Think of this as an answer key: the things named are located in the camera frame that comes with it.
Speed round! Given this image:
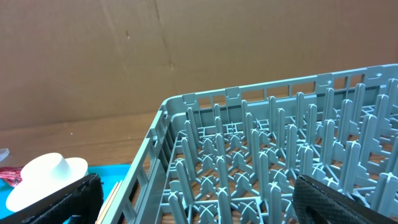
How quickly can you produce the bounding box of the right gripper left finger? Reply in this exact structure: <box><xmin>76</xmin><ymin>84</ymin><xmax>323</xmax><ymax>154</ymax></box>
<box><xmin>1</xmin><ymin>173</ymin><xmax>103</xmax><ymax>224</ymax></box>

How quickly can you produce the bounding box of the red snack wrapper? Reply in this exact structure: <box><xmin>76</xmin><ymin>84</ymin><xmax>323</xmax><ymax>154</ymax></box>
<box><xmin>1</xmin><ymin>167</ymin><xmax>23</xmax><ymax>187</ymax></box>

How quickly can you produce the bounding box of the white bowl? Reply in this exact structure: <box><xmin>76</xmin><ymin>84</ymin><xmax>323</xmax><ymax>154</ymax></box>
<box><xmin>6</xmin><ymin>157</ymin><xmax>88</xmax><ymax>212</ymax></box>

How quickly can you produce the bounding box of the left wooden chopstick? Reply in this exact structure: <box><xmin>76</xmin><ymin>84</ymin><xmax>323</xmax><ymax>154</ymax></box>
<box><xmin>95</xmin><ymin>181</ymin><xmax>121</xmax><ymax>224</ymax></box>

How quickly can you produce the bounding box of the clear plastic bin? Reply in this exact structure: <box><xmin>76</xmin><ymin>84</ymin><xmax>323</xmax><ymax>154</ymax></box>
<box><xmin>0</xmin><ymin>148</ymin><xmax>10</xmax><ymax>161</ymax></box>

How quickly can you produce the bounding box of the grey dishwasher rack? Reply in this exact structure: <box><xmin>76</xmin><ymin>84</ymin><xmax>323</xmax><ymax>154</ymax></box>
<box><xmin>103</xmin><ymin>64</ymin><xmax>397</xmax><ymax>223</ymax></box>

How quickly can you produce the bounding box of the white cup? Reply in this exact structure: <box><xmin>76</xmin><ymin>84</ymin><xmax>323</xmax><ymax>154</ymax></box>
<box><xmin>21</xmin><ymin>152</ymin><xmax>70</xmax><ymax>180</ymax></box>

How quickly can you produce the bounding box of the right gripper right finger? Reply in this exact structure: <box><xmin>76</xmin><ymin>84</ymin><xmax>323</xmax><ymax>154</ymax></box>
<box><xmin>292</xmin><ymin>175</ymin><xmax>397</xmax><ymax>224</ymax></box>

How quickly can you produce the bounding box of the teal serving tray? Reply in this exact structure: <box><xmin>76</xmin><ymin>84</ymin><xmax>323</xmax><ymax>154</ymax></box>
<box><xmin>1</xmin><ymin>164</ymin><xmax>129</xmax><ymax>223</ymax></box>

